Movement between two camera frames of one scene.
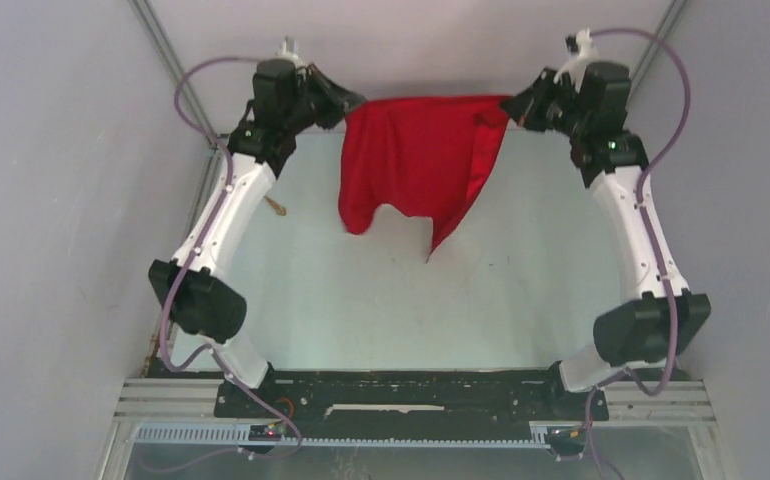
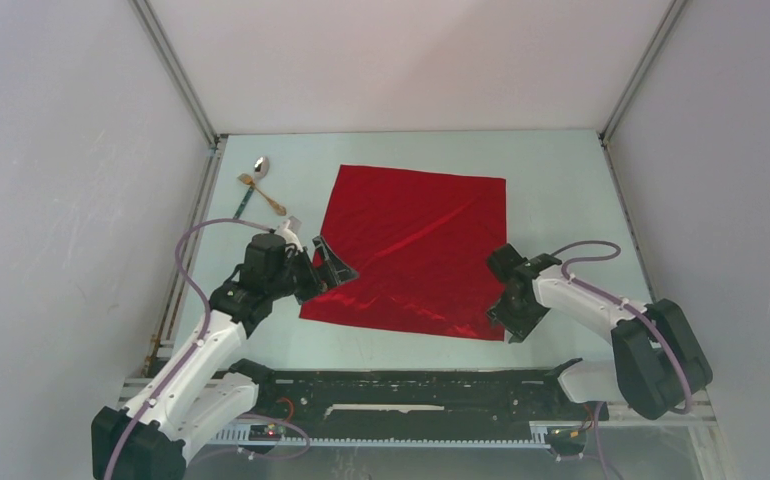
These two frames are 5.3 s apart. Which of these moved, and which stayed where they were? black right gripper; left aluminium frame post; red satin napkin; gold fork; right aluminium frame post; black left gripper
Moved: red satin napkin; black right gripper; black left gripper
Stayed: gold fork; right aluminium frame post; left aluminium frame post
